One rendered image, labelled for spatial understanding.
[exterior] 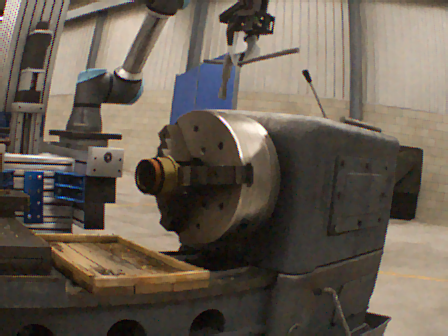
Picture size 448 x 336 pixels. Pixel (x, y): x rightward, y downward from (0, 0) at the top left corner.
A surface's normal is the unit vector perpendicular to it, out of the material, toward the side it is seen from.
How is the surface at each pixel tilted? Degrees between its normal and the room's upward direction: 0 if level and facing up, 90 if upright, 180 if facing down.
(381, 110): 90
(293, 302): 90
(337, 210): 90
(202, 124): 90
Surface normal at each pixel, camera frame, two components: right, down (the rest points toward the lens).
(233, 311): 0.70, 0.07
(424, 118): -0.58, -0.02
